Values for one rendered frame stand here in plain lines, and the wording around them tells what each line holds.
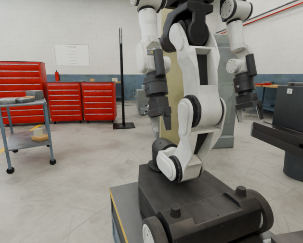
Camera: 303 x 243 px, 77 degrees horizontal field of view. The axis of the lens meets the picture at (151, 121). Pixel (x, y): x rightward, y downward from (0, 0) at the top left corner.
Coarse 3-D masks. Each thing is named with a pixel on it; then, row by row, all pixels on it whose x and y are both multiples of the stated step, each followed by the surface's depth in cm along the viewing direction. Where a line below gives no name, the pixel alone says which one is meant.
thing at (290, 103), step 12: (288, 84) 88; (300, 84) 83; (276, 96) 91; (288, 96) 86; (300, 96) 81; (276, 108) 91; (288, 108) 86; (300, 108) 81; (276, 120) 92; (288, 120) 87; (300, 120) 82
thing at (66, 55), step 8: (56, 48) 812; (64, 48) 817; (72, 48) 823; (80, 48) 829; (88, 48) 835; (56, 56) 819; (64, 56) 825; (72, 56) 831; (80, 56) 837; (88, 56) 843; (56, 64) 826; (64, 64) 831; (72, 64) 838; (80, 64) 844; (88, 64) 850
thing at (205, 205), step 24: (168, 144) 115; (144, 168) 125; (144, 192) 99; (168, 192) 99; (192, 192) 99; (216, 192) 99; (240, 192) 88; (168, 216) 76; (192, 216) 79; (216, 216) 79; (240, 216) 82; (168, 240) 74; (192, 240) 73; (216, 240) 79
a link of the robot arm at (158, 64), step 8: (152, 56) 72; (160, 56) 68; (152, 64) 70; (160, 64) 68; (168, 64) 73; (152, 72) 71; (160, 72) 67; (144, 80) 72; (152, 80) 70; (160, 80) 70
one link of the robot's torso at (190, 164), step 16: (192, 112) 76; (224, 112) 82; (192, 128) 86; (208, 128) 86; (192, 144) 82; (208, 144) 88; (176, 160) 96; (192, 160) 94; (176, 176) 96; (192, 176) 98
